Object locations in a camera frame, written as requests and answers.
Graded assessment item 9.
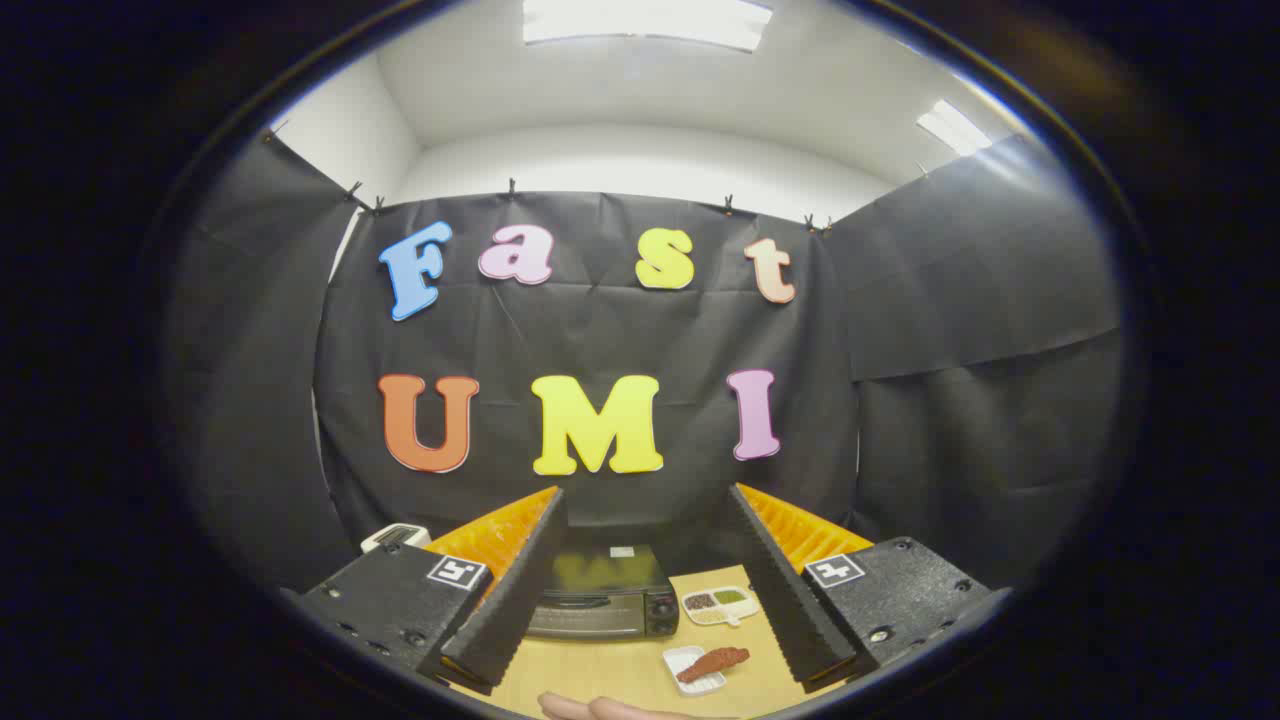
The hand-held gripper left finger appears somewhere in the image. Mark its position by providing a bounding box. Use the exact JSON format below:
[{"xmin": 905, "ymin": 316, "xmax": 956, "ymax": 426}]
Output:
[{"xmin": 298, "ymin": 486, "xmax": 569, "ymax": 696}]

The white rectangular tray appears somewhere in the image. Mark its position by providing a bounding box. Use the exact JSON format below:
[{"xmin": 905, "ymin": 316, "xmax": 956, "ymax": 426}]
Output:
[{"xmin": 662, "ymin": 645, "xmax": 728, "ymax": 697}]

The small ceiling light panel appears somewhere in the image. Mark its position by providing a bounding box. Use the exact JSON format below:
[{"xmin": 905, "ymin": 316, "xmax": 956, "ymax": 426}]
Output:
[{"xmin": 916, "ymin": 99, "xmax": 993, "ymax": 157}]

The black backdrop cloth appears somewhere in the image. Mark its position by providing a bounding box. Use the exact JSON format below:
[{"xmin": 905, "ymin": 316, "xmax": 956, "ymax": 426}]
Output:
[{"xmin": 165, "ymin": 130, "xmax": 1126, "ymax": 601}]

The brown meat piece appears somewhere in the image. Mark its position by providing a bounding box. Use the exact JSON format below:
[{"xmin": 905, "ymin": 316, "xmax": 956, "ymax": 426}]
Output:
[{"xmin": 676, "ymin": 647, "xmax": 751, "ymax": 684}]

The white bread toaster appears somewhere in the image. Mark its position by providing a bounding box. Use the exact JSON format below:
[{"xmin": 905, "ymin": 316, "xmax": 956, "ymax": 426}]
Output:
[{"xmin": 360, "ymin": 524, "xmax": 433, "ymax": 554}]

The white divided dish with beans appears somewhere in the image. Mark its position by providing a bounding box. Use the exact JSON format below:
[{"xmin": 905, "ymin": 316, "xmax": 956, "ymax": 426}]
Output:
[{"xmin": 681, "ymin": 586, "xmax": 761, "ymax": 628}]

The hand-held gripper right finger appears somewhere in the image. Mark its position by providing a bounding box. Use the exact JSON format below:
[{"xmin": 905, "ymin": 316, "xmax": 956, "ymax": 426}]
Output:
[{"xmin": 728, "ymin": 483, "xmax": 993, "ymax": 694}]

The black toaster oven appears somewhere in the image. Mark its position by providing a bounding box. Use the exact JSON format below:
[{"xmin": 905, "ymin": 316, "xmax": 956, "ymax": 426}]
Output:
[{"xmin": 527, "ymin": 545, "xmax": 681, "ymax": 641}]

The large ceiling light panel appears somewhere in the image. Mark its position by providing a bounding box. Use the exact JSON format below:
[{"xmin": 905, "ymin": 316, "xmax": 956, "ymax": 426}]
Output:
[{"xmin": 522, "ymin": 0, "xmax": 774, "ymax": 53}]

